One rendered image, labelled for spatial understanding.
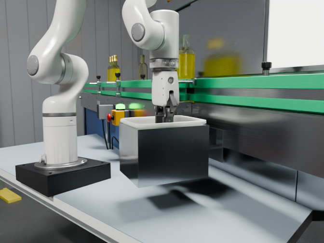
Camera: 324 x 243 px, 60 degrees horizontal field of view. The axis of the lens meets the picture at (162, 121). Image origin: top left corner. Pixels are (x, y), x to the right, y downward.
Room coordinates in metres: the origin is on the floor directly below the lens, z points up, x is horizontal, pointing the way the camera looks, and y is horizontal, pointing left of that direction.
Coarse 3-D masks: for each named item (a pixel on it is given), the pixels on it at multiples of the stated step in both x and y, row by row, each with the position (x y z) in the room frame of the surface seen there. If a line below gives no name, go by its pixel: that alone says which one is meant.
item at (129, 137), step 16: (128, 128) 0.78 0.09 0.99; (160, 128) 0.74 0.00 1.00; (176, 128) 0.76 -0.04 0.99; (192, 128) 0.78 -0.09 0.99; (208, 128) 0.80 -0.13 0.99; (128, 144) 0.78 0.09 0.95; (144, 144) 0.72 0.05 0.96; (160, 144) 0.74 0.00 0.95; (176, 144) 0.76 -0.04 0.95; (192, 144) 0.78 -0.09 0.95; (208, 144) 0.80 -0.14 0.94; (128, 160) 0.78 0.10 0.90; (144, 160) 0.72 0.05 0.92; (160, 160) 0.74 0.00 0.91; (176, 160) 0.76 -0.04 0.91; (192, 160) 0.78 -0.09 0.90; (208, 160) 0.80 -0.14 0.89; (128, 176) 0.78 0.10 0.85; (144, 176) 0.72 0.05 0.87; (160, 176) 0.74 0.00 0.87; (176, 176) 0.76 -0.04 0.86; (192, 176) 0.78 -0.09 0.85
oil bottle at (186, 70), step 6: (186, 48) 1.13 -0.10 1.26; (180, 54) 1.14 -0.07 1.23; (186, 54) 1.12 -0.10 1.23; (192, 54) 1.14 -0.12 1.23; (180, 60) 1.14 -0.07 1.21; (186, 60) 1.12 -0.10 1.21; (192, 60) 1.14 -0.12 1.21; (180, 66) 1.14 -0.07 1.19; (186, 66) 1.12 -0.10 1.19; (192, 66) 1.14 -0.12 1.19; (180, 72) 1.14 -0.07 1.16; (186, 72) 1.12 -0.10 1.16; (192, 72) 1.14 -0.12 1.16; (180, 78) 1.14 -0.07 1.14; (186, 78) 1.12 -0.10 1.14
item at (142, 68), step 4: (140, 56) 1.88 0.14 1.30; (144, 56) 1.88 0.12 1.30; (140, 60) 1.88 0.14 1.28; (144, 60) 1.88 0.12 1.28; (140, 64) 1.86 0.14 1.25; (144, 64) 1.86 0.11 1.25; (140, 68) 1.85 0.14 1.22; (144, 68) 1.86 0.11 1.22; (140, 72) 1.85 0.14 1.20; (144, 72) 1.86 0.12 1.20
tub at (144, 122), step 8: (128, 120) 0.87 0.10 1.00; (136, 120) 0.88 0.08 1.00; (144, 120) 0.89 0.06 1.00; (152, 120) 0.90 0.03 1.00; (176, 120) 0.94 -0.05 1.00; (184, 120) 0.91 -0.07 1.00; (192, 120) 0.87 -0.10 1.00; (200, 120) 0.83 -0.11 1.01; (136, 128) 0.74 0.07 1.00; (144, 128) 0.73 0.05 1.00; (152, 128) 0.74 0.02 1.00
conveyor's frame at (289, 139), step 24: (96, 96) 1.98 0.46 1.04; (216, 120) 0.86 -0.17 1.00; (240, 120) 0.77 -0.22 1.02; (264, 120) 0.69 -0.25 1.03; (288, 120) 0.62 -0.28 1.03; (312, 120) 0.57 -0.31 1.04; (240, 144) 0.76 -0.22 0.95; (264, 144) 0.68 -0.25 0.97; (288, 144) 0.62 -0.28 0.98; (312, 144) 0.57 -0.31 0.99; (312, 168) 0.56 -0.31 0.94
